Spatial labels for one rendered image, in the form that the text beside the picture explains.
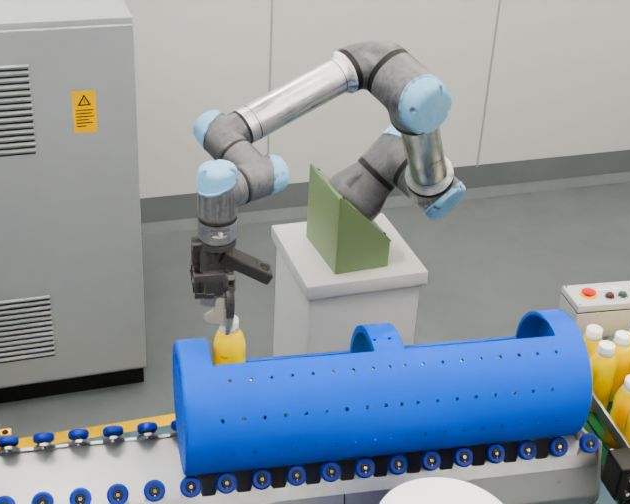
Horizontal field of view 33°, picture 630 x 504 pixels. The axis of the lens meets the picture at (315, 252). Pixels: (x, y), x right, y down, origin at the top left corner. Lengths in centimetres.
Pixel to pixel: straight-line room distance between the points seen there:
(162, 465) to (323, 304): 57
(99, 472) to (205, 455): 30
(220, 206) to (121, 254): 182
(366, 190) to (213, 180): 72
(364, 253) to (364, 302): 13
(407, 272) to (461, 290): 217
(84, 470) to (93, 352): 164
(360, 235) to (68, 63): 128
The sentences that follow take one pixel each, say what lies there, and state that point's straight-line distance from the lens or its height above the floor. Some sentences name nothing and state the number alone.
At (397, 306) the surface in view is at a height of 105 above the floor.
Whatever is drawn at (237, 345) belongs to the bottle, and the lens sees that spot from 216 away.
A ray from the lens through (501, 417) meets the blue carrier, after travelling 230.
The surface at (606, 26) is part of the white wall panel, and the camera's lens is 570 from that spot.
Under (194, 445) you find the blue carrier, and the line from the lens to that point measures 215.
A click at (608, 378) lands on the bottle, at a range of 264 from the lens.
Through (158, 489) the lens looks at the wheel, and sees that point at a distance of 226.
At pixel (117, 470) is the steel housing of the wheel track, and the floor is 93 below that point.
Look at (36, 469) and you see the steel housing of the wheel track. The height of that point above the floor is 93.
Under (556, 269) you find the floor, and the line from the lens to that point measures 509.
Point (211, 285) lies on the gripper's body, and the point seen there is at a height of 140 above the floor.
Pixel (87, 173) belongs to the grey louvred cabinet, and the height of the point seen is 93.
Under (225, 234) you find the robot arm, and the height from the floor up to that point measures 152.
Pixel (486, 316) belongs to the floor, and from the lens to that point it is 465.
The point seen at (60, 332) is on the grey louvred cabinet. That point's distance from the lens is 392.
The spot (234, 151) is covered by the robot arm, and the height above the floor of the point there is 164.
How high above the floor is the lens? 250
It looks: 30 degrees down
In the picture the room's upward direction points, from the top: 3 degrees clockwise
